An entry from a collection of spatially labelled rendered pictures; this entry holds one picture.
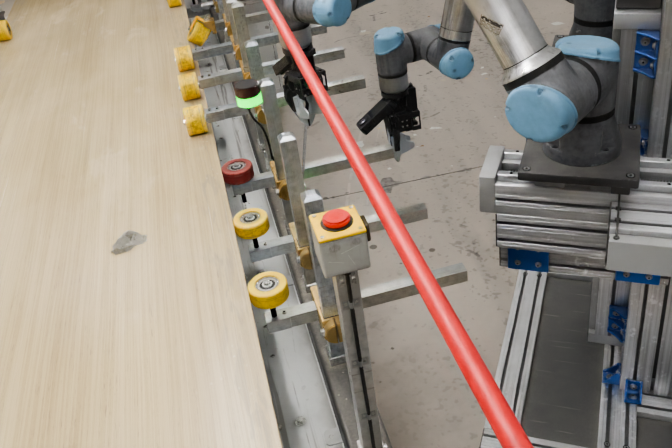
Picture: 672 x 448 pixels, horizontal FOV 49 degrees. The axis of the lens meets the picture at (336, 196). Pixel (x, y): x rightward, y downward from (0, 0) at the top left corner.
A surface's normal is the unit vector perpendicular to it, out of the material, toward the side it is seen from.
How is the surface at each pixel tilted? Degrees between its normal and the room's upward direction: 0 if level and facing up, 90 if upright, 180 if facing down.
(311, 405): 0
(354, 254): 90
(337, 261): 90
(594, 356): 0
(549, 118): 96
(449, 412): 0
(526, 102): 96
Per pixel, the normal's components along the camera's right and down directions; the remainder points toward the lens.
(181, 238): -0.13, -0.83
